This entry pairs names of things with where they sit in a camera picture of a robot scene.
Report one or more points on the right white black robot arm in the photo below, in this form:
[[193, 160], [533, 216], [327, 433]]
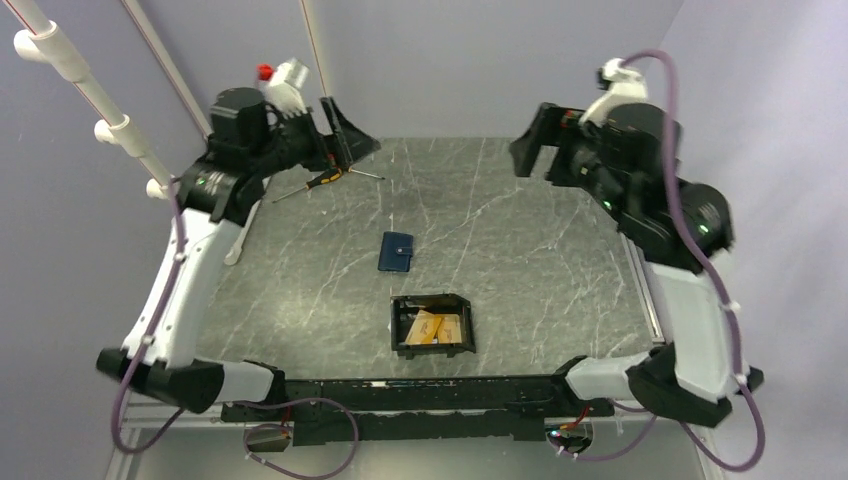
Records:
[[683, 230]]

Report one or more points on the white pvc pipe frame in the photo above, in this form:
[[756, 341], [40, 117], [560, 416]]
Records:
[[42, 40]]

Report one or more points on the aluminium rail frame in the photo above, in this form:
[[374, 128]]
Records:
[[546, 274]]

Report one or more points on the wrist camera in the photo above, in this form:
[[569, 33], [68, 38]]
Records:
[[621, 85], [281, 85]]

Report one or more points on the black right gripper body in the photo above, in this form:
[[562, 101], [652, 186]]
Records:
[[583, 168]]

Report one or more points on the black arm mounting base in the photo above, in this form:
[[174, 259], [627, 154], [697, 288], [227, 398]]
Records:
[[323, 411]]

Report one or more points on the black plastic card tray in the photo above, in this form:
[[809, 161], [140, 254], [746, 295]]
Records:
[[403, 310]]

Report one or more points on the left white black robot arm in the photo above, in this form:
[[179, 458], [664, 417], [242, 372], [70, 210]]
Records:
[[158, 357]]

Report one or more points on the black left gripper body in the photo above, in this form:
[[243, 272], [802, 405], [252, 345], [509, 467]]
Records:
[[297, 143]]

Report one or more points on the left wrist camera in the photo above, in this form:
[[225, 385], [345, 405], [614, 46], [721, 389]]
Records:
[[281, 85]]

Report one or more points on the yellow black screwdriver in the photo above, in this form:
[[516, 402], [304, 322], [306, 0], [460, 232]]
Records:
[[325, 177], [361, 173]]

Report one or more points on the blue leather card holder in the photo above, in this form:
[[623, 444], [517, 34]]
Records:
[[396, 252]]

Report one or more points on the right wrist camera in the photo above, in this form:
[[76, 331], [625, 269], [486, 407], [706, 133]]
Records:
[[621, 85]]

